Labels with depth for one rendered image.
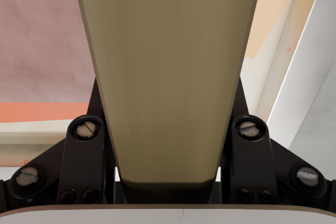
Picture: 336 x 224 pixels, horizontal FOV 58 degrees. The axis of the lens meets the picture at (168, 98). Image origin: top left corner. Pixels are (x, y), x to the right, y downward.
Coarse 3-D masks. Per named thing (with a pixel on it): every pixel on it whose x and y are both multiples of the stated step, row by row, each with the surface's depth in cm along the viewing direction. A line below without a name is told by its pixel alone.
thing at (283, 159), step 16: (240, 80) 12; (240, 96) 11; (240, 112) 11; (224, 144) 10; (272, 144) 10; (224, 160) 11; (288, 160) 9; (304, 160) 9; (288, 176) 9; (304, 176) 9; (320, 176) 9; (288, 192) 9; (304, 192) 9; (320, 192) 9
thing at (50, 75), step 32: (0, 0) 25; (32, 0) 25; (64, 0) 25; (0, 32) 28; (32, 32) 28; (64, 32) 28; (0, 64) 30; (32, 64) 30; (64, 64) 30; (0, 96) 34; (32, 96) 34; (64, 96) 34
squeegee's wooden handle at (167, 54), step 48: (96, 0) 4; (144, 0) 4; (192, 0) 4; (240, 0) 5; (96, 48) 5; (144, 48) 5; (192, 48) 5; (240, 48) 5; (144, 96) 6; (192, 96) 6; (144, 144) 7; (192, 144) 7; (144, 192) 9; (192, 192) 9
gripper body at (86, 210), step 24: (0, 216) 7; (24, 216) 7; (48, 216) 7; (72, 216) 7; (96, 216) 7; (120, 216) 7; (144, 216) 7; (168, 216) 7; (192, 216) 7; (216, 216) 7; (240, 216) 7; (264, 216) 7; (288, 216) 7; (312, 216) 7
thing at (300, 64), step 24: (312, 0) 22; (288, 24) 26; (312, 24) 23; (288, 48) 26; (312, 48) 24; (288, 72) 26; (312, 72) 26; (264, 96) 32; (288, 96) 29; (312, 96) 29; (264, 120) 32; (288, 120) 31; (0, 144) 41; (24, 144) 41; (48, 144) 41; (288, 144) 35; (0, 168) 39
